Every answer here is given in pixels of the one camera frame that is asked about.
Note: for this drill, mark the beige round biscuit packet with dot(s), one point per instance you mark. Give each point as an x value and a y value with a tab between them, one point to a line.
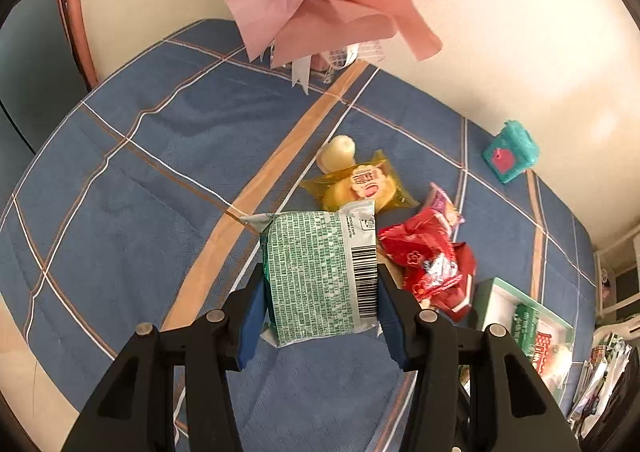
396	272

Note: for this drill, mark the white wooden shelf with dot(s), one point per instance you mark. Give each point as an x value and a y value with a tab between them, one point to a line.
617	267

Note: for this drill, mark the dark red snack packet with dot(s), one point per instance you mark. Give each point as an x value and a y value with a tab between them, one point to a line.
456	300

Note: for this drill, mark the yellow cake packet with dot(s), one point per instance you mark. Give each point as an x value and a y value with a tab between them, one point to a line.
376	179

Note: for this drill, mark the dark green snack packet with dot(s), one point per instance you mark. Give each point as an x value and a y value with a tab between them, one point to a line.
524	328

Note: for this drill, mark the clear wrapped white pastry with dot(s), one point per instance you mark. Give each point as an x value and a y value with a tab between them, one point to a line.
557	364

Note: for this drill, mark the light green snack packet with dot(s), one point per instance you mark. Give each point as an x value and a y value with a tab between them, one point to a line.
321	268

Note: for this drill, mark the red crinkled snack packet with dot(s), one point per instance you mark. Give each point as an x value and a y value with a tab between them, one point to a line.
422	247

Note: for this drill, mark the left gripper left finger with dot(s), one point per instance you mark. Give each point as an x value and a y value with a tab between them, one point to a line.
131	409

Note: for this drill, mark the small white round pastry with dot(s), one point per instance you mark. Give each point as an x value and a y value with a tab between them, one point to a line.
337	154

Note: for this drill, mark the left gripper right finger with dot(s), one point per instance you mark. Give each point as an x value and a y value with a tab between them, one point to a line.
475	390

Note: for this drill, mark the pink snack packet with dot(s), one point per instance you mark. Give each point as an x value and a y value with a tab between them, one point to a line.
438	200

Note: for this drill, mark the teal toy box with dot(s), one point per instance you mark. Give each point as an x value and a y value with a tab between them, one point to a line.
511	152

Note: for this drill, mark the blue plaid tablecloth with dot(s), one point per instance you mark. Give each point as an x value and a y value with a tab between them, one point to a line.
134	202

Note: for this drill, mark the white tray with green rim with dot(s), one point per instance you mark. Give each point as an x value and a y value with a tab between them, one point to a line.
495	302

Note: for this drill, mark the red patterned cake packet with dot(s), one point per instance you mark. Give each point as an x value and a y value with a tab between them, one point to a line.
542	346

